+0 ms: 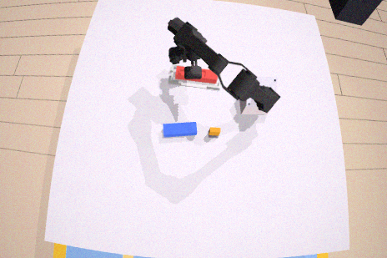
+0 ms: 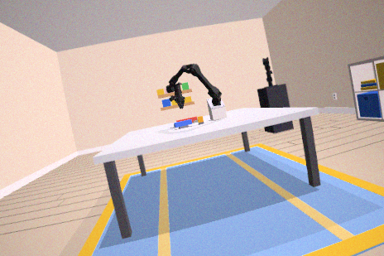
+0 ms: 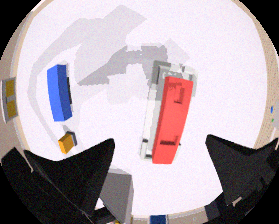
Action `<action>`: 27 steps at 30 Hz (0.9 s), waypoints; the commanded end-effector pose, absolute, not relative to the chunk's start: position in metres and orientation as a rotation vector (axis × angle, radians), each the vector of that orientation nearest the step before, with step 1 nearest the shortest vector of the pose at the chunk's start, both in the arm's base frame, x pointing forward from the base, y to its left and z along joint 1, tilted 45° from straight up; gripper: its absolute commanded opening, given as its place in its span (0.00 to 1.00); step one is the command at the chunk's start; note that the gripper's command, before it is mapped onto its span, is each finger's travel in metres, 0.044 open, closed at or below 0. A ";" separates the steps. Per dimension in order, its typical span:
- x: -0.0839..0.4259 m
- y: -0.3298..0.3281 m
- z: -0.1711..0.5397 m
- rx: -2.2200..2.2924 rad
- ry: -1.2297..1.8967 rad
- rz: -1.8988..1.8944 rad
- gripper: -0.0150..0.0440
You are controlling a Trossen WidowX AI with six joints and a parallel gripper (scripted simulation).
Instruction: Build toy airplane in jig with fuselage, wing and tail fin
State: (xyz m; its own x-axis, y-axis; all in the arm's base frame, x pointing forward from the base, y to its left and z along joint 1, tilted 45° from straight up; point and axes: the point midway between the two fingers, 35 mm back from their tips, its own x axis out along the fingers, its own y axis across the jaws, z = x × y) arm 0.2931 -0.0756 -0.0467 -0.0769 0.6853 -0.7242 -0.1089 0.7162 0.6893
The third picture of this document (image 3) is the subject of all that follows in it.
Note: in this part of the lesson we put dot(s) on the orange rectangular block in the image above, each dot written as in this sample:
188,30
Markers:
66,143

